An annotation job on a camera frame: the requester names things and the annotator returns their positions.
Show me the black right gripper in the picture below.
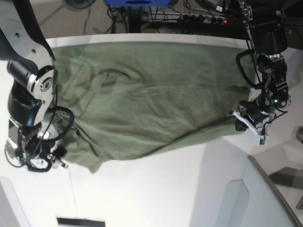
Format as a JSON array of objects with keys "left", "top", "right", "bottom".
[{"left": 26, "top": 140, "right": 67, "bottom": 165}]

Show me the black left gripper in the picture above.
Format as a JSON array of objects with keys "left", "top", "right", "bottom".
[{"left": 235, "top": 99, "right": 275, "bottom": 131}]

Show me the green t-shirt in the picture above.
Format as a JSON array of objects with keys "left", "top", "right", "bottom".
[{"left": 53, "top": 42, "right": 250, "bottom": 173}]

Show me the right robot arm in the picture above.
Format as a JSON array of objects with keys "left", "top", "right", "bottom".
[{"left": 0, "top": 0, "right": 74, "bottom": 173}]

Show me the black power strip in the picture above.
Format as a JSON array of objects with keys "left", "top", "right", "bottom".
[{"left": 178, "top": 14, "right": 228, "bottom": 25}]

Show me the black table leg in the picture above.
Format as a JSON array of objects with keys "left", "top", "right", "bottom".
[{"left": 127, "top": 7, "right": 143, "bottom": 33}]

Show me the blue box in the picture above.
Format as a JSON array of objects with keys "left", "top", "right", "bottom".
[{"left": 105, "top": 0, "right": 170, "bottom": 7}]

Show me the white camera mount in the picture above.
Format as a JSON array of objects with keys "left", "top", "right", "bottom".
[
  {"left": 227, "top": 111, "right": 269, "bottom": 147},
  {"left": 30, "top": 157, "right": 69, "bottom": 177}
]

